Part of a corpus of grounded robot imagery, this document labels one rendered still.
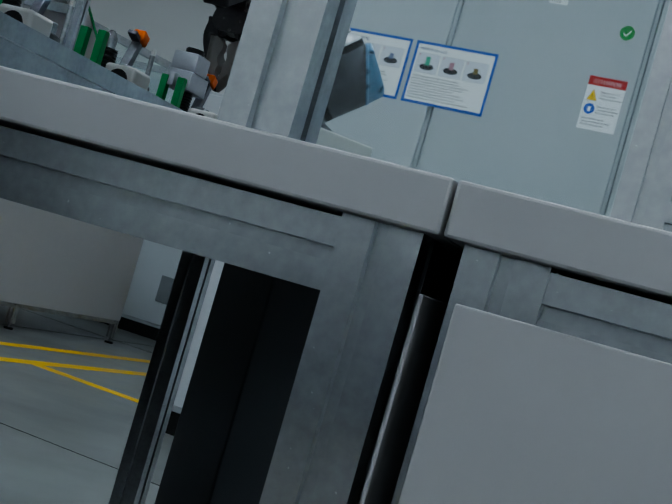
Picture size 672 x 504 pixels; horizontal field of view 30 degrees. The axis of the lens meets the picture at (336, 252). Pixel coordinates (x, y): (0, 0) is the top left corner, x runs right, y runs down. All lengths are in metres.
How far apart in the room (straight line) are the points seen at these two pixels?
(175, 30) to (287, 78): 10.67
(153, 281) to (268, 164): 9.66
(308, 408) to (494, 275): 0.12
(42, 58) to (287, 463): 0.78
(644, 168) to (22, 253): 7.27
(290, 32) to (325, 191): 0.11
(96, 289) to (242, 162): 7.94
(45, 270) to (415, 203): 7.52
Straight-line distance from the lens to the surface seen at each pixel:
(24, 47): 1.31
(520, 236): 0.61
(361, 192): 0.63
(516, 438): 0.61
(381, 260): 0.64
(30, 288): 8.05
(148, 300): 10.31
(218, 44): 2.09
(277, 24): 0.71
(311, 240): 0.66
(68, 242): 8.22
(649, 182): 0.73
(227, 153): 0.66
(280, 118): 0.70
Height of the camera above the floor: 0.79
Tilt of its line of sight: 2 degrees up
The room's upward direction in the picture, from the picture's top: 16 degrees clockwise
